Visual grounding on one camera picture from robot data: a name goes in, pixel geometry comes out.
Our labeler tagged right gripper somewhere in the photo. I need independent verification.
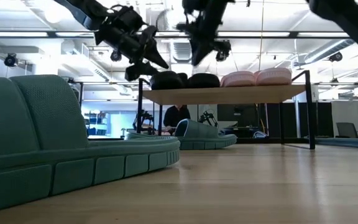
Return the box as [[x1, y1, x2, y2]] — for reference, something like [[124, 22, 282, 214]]
[[175, 13, 232, 67]]

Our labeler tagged black round ceiling fixture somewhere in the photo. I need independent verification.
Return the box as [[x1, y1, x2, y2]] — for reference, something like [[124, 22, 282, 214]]
[[3, 52, 19, 68], [328, 51, 344, 63]]

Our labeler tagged green slide sandal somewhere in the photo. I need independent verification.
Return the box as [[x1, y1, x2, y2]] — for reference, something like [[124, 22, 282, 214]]
[[0, 74, 181, 215], [126, 118, 238, 151]]

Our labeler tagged pink slide sandal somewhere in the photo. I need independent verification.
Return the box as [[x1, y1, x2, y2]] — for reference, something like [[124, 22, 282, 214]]
[[219, 70, 258, 88], [255, 67, 293, 86]]

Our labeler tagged black slide sandal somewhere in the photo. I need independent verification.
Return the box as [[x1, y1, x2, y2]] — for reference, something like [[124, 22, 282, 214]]
[[187, 73, 221, 89], [149, 70, 189, 91]]

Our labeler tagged white rounded object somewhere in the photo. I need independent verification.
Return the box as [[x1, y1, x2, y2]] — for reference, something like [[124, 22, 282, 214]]
[[252, 130, 270, 139]]

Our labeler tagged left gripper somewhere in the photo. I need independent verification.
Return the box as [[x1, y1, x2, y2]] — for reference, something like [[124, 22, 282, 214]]
[[94, 4, 170, 83]]

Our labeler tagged blue storage shelf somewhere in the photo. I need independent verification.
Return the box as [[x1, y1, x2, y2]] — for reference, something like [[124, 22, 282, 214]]
[[84, 110, 109, 137]]

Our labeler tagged wooden shelf black wire frame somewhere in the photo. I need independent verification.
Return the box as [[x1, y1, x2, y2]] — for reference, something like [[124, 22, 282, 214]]
[[136, 70, 317, 151]]

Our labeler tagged grey office chair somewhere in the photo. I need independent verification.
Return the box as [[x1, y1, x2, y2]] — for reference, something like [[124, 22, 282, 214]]
[[336, 122, 358, 139]]

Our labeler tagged ceiling vent grille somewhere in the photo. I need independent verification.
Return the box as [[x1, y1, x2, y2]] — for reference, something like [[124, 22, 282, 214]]
[[169, 40, 193, 63]]

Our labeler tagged person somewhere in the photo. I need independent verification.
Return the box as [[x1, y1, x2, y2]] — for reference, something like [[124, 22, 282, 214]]
[[163, 105, 191, 136]]

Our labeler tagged silver ventilation duct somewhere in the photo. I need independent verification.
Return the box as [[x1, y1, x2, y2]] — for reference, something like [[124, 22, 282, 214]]
[[293, 39, 357, 68]]

